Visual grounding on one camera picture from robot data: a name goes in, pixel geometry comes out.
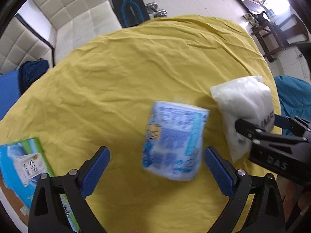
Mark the cardboard box blue print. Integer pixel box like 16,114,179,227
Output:
0,137,81,233

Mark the white quilted seat cushion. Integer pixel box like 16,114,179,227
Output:
33,0,122,63
0,14,55,75

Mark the white NMAX pillow pack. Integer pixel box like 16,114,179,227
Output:
210,76,275,162

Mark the teal blue cloth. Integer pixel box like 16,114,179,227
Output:
274,75,311,122

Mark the blue tissue pack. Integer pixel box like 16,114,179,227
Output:
142,101,210,181

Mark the white quilted seat cushion right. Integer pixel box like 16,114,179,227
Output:
33,0,122,63

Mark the yellow tablecloth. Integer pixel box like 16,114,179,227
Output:
1,15,280,232

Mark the white quilted seat cushion left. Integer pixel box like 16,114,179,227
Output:
0,14,55,75

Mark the chrome dumbbell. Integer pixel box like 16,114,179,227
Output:
145,2,168,18

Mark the dark blue cloth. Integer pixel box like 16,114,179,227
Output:
18,59,50,95

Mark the blue foam mat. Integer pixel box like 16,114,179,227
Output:
0,70,21,120

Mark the dark wooden chair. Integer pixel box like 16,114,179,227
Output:
252,14,310,63

